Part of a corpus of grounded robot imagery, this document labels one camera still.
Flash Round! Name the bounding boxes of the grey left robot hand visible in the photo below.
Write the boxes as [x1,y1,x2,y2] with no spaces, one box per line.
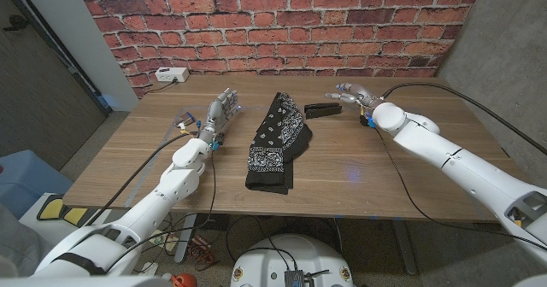
[197,87,241,149]

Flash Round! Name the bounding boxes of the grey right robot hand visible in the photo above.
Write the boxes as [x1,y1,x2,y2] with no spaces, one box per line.
[324,81,385,111]

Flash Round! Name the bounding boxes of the black stapler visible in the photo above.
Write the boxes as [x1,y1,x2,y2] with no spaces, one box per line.
[303,102,343,120]

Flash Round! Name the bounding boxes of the black paisley bandana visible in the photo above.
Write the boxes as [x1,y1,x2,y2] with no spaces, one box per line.
[244,91,314,196]

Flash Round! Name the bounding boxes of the small silver blue gadget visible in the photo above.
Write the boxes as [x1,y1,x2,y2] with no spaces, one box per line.
[174,111,197,128]

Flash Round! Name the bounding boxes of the white power strip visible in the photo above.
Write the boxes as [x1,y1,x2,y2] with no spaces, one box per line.
[154,67,191,84]

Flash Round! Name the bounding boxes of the red brick printed backdrop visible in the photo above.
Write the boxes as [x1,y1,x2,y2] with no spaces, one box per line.
[73,0,486,99]

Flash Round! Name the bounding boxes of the grey metal table leg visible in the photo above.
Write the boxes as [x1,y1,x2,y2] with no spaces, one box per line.
[174,213,198,265]
[391,220,419,276]

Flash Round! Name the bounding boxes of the paper sheet with green print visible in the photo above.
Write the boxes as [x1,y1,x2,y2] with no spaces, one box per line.
[148,229,179,253]

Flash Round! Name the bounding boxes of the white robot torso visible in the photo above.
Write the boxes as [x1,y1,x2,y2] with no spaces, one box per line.
[230,234,355,287]

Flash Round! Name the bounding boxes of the orange round object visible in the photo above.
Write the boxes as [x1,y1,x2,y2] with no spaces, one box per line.
[171,272,198,287]

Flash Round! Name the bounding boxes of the small white floor item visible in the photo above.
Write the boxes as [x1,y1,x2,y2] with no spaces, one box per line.
[138,261,159,278]

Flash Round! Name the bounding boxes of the grey torso electronics module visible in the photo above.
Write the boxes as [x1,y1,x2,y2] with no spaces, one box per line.
[284,269,330,287]

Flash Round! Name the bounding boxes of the yellow black pad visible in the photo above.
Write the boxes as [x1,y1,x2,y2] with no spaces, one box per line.
[37,194,89,227]

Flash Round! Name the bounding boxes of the blue plastic bin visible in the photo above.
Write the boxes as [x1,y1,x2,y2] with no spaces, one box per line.
[0,149,74,219]

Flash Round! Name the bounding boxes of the grey trouser leg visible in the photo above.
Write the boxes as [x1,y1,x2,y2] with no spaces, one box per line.
[0,203,46,278]

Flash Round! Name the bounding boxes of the black power strip cord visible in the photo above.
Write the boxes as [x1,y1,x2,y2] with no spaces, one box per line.
[144,79,177,95]

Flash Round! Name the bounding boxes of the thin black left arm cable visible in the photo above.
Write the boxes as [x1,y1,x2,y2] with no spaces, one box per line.
[102,149,218,275]

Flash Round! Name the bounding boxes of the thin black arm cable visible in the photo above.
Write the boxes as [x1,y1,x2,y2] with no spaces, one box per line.
[102,149,218,275]
[373,126,547,252]

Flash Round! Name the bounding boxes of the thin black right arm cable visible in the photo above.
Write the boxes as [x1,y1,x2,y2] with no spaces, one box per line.
[373,126,547,252]

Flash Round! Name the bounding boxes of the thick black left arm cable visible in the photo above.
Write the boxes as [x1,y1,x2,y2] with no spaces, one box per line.
[85,132,196,227]

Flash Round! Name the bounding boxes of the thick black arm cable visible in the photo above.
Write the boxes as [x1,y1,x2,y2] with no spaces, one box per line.
[381,81,547,156]
[85,132,196,227]

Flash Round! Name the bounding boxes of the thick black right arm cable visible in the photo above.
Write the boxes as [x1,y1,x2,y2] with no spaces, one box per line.
[381,81,547,156]

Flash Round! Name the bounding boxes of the orange floor cable bundle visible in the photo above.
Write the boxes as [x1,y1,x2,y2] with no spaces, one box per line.
[187,234,217,267]

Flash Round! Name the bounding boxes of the black door handle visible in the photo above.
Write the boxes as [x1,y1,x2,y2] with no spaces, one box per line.
[3,14,30,32]

